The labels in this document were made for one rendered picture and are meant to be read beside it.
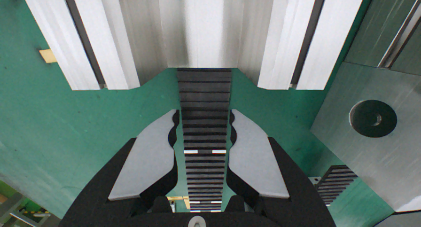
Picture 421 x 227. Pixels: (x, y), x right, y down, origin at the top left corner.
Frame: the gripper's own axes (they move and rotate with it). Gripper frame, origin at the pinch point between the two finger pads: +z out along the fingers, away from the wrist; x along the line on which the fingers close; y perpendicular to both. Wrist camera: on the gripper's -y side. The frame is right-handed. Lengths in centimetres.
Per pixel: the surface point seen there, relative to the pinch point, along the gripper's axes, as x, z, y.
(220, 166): 1.9, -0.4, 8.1
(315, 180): 19.5, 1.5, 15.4
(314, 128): 14.1, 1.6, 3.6
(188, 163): -2.1, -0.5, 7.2
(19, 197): -188, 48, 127
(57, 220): -125, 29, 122
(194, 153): -1.3, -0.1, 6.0
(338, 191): 20.8, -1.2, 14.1
